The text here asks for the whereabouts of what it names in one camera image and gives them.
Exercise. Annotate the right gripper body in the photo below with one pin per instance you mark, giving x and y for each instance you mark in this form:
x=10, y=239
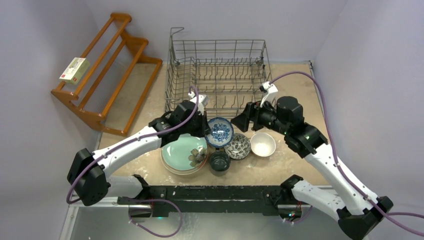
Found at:
x=252, y=114

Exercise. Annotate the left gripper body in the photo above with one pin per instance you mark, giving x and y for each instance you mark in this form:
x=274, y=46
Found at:
x=196, y=127

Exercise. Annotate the blue white pattern bowl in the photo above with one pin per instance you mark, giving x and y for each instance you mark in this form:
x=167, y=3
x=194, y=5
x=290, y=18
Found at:
x=221, y=132

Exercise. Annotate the brown floral pattern bowl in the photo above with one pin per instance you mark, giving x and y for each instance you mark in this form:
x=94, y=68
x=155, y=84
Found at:
x=239, y=148

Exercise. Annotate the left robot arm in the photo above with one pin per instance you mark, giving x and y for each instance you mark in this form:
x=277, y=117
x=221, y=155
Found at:
x=90, y=172

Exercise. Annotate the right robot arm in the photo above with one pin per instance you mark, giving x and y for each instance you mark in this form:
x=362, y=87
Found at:
x=353, y=206

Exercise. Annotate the wooden shelf rack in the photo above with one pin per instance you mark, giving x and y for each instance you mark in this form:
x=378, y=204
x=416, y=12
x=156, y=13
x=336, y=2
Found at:
x=77, y=99

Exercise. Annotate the teal floral plate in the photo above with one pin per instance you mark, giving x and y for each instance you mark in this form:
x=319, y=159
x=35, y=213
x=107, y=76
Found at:
x=197, y=147

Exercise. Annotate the dark green mug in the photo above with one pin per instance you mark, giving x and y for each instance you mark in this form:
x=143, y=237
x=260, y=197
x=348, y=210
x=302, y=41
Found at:
x=219, y=163

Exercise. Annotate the small cardboard box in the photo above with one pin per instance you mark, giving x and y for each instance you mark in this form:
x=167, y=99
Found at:
x=75, y=70

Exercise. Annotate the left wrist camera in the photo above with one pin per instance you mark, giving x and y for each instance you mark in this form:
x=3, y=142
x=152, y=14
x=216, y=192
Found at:
x=201, y=99

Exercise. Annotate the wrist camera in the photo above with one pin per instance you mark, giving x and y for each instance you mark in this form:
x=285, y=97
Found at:
x=201, y=99
x=269, y=92

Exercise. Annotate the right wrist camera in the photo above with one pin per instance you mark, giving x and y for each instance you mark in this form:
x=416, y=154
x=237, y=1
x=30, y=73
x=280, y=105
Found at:
x=269, y=92

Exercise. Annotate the grey wire dish rack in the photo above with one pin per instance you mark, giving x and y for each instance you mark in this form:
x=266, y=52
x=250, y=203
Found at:
x=228, y=71

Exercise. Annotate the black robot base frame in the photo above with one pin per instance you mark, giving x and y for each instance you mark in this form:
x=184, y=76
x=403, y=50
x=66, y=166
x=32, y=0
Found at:
x=268, y=200

